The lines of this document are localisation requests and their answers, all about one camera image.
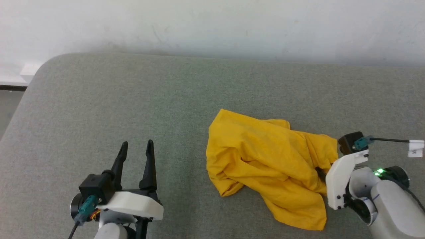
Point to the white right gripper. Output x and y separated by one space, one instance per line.
340 176

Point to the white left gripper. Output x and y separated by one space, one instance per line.
132 203

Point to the yellow printed t-shirt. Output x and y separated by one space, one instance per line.
262 156

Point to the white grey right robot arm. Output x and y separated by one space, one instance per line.
395 205

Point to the grey fabric sofa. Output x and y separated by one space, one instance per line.
132 109

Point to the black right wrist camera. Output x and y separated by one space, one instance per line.
348 142

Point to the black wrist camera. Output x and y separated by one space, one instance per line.
348 142
96 187

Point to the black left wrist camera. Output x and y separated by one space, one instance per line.
96 187

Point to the white low wall ledge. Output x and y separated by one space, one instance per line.
30 70

